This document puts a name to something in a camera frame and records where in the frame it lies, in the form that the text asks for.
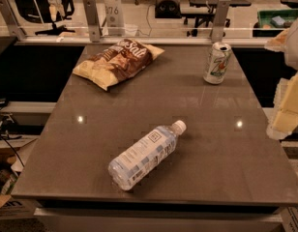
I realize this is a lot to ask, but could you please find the middle metal bracket post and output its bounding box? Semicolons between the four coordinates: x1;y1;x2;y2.
83;0;102;43

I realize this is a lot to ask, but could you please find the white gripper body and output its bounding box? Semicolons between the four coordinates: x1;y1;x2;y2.
284;18;298;71

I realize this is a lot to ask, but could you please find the black cable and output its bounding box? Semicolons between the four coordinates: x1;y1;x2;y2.
0;104;26;168

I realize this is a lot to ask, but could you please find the white numbered pillar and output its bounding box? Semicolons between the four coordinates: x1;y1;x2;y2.
104;0;125;36

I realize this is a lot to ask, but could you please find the black desk in background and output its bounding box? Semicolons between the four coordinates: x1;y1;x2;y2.
182;0;252;37

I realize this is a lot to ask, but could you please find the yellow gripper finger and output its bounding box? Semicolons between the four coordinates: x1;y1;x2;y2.
266;73;298;140
264;29;289;52

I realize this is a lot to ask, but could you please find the metal bracket post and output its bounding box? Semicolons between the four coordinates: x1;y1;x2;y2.
211;0;230;43
0;0;26;41
83;0;102;43

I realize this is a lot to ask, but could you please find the brown chip bag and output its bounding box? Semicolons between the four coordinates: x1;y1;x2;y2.
73;39;164;91

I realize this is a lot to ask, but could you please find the right metal bracket post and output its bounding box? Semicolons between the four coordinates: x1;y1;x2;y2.
211;0;230;43

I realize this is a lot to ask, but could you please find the left metal bracket post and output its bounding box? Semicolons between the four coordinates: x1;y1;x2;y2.
0;0;26;41

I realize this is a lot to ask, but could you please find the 7up soda can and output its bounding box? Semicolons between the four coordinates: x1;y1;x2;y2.
203;42;232;84

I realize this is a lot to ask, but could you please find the clear plastic water bottle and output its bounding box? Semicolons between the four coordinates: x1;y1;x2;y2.
108;120;187;191

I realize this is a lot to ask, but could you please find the green plastic bin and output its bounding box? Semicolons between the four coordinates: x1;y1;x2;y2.
253;9;298;37

